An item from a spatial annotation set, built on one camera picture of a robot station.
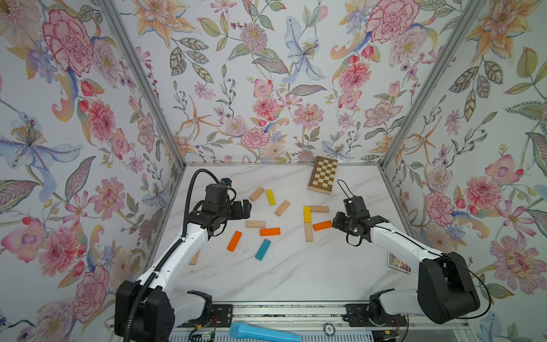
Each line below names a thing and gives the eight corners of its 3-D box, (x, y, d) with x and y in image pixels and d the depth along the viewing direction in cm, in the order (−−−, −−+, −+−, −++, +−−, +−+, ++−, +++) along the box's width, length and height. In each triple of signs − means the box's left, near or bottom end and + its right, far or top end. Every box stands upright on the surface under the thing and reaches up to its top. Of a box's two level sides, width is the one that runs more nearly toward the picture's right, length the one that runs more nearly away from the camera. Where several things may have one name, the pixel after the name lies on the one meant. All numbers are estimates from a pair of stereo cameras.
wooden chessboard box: (307, 189, 113) (307, 185, 110) (315, 159, 128) (316, 155, 125) (330, 195, 111) (331, 191, 108) (336, 164, 125) (337, 159, 122)
